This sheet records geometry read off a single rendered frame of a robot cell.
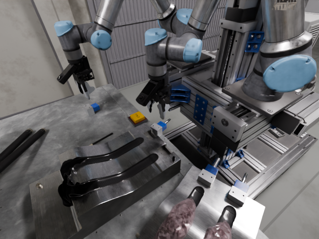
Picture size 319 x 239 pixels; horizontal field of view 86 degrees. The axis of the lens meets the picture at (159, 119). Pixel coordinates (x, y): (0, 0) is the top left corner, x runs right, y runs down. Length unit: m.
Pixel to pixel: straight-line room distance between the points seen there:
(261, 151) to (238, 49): 1.07
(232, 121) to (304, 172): 1.46
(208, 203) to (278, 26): 0.54
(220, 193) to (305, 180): 1.44
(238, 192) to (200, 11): 0.61
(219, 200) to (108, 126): 0.64
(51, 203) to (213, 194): 0.54
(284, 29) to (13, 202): 1.02
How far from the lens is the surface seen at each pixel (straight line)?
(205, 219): 0.60
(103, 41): 0.78
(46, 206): 0.73
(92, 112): 1.07
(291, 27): 0.56
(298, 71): 0.58
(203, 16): 0.68
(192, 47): 0.59
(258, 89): 0.75
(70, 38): 0.89
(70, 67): 0.95
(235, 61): 0.94
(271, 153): 1.78
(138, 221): 0.67
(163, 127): 0.85
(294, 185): 1.95
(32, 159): 0.99
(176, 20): 1.04
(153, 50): 0.62
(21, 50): 2.53
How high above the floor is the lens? 1.43
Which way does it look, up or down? 41 degrees down
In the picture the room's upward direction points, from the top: 3 degrees counter-clockwise
